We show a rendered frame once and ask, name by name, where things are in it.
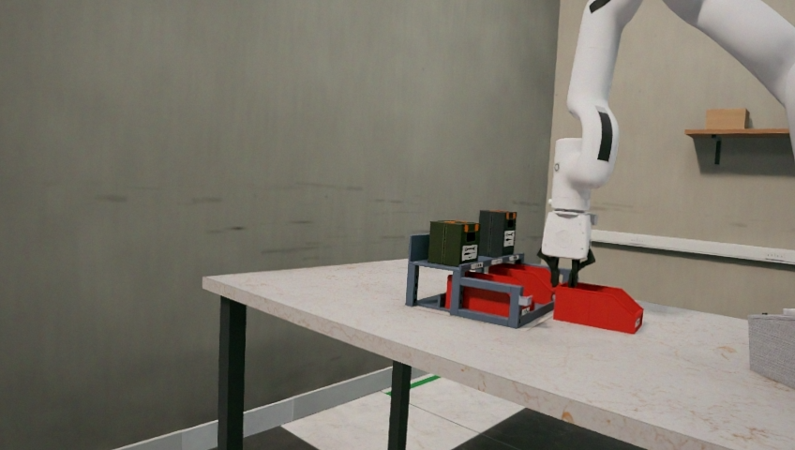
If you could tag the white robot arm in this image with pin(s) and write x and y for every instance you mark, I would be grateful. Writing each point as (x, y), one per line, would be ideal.
(751, 31)

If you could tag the red bin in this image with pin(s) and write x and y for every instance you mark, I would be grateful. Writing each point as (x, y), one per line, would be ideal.
(484, 300)
(597, 306)
(532, 278)

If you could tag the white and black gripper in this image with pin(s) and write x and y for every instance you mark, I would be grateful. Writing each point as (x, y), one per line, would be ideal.
(566, 235)

